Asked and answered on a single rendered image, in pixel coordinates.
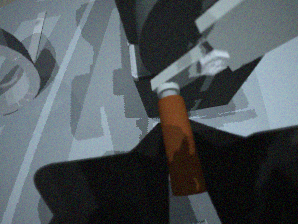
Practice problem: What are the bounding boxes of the grey cylinder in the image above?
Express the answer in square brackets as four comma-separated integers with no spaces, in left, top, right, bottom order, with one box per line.
[0,28,41,115]

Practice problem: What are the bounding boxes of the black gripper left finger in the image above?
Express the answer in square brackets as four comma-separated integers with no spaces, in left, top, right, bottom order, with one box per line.
[33,123,170,224]

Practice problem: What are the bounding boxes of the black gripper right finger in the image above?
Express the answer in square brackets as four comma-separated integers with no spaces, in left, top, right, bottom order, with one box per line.
[189,119,298,224]

